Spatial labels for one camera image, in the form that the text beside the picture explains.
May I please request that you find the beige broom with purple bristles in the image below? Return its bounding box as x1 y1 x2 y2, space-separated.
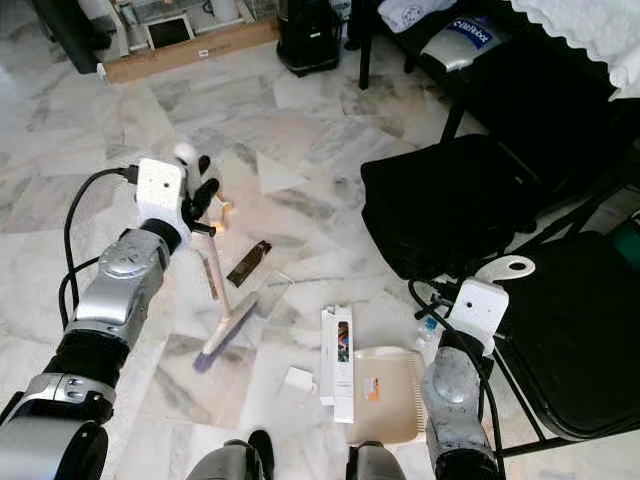
172 142 263 375

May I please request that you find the beige long-handled dustpan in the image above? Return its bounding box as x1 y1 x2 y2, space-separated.
344 254 537 447

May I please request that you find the brown snack wrapper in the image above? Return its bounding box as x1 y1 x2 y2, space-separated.
227 239 274 289

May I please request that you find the long brown cardboard box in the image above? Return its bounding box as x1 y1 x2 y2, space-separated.
101 18 282 85

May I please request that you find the black round appliance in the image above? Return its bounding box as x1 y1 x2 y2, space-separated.
274 0 344 77

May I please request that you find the long white printed carton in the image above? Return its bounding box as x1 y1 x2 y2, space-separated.
319 304 357 425

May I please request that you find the black case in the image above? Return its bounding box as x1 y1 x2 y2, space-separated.
28 0 113 77

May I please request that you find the black fabric bag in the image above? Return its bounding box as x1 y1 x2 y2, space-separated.
359 134 539 282

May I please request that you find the robot left leg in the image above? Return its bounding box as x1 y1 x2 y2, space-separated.
187 429 277 480

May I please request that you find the robot leg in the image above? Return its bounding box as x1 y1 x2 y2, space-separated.
344 440 422 480
187 429 277 480

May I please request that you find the clear plastic bottle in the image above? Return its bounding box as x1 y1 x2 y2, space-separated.
417 314 447 348

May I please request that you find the white printed cloth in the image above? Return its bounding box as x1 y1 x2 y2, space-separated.
377 0 457 34

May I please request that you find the silver bag with blue label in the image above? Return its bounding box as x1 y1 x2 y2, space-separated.
421 14 512 72

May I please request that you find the robot right leg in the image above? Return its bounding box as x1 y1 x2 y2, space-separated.
344 440 422 480

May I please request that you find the black folding chair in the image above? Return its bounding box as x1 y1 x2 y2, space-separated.
408 160 640 461

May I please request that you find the white lace tablecloth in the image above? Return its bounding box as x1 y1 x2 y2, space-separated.
509 0 640 102

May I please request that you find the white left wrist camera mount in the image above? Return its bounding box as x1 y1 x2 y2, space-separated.
134 157 192 247

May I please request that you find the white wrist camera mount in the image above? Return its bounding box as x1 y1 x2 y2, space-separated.
447 277 512 358
134 157 192 247

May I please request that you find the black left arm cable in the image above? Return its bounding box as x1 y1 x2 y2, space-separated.
57 166 141 331

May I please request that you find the tablet with white frame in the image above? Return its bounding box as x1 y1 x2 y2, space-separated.
144 14 197 50

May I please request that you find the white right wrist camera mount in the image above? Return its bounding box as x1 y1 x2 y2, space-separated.
447 277 512 358

